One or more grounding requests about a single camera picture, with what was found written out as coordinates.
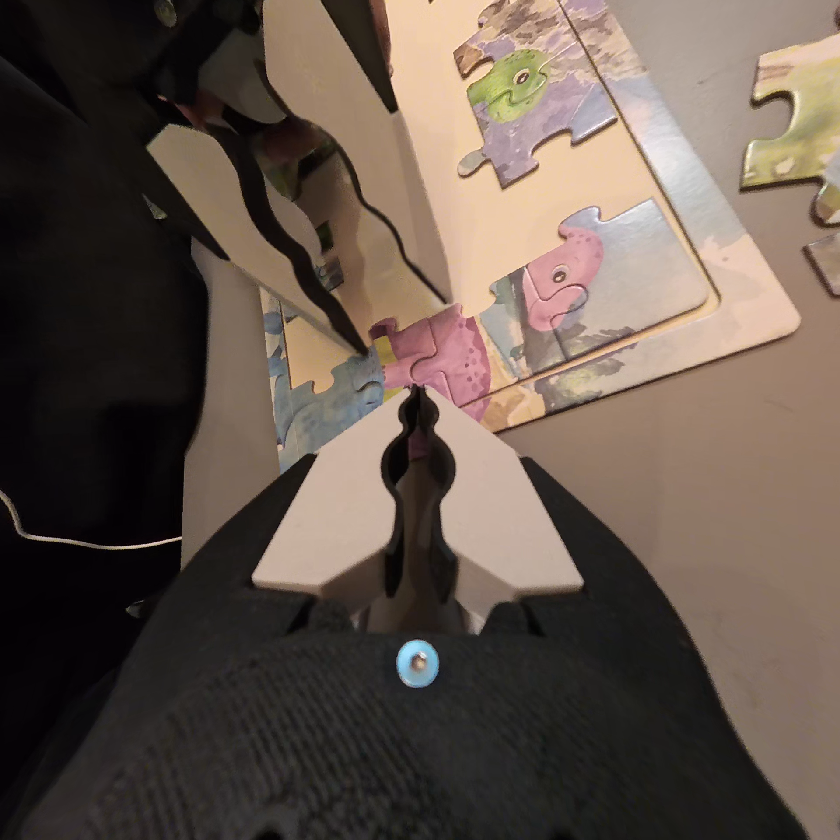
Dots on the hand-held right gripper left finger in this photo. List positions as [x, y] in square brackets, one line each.
[334, 518]

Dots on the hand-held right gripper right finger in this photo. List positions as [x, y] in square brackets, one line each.
[505, 518]

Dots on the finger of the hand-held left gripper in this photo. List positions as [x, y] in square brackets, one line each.
[216, 197]
[380, 170]

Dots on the dinosaur puzzle tray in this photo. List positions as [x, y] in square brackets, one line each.
[459, 229]

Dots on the blue triceratops head puzzle piece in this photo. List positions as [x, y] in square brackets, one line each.
[330, 272]

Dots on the purple dinosaur body puzzle piece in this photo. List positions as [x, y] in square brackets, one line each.
[459, 354]

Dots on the blue dinosaur body puzzle piece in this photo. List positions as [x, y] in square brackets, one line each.
[321, 413]

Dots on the pink dinosaur head puzzle piece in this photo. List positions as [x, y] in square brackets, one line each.
[656, 262]

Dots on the brown grey puzzle piece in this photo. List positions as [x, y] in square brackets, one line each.
[827, 262]

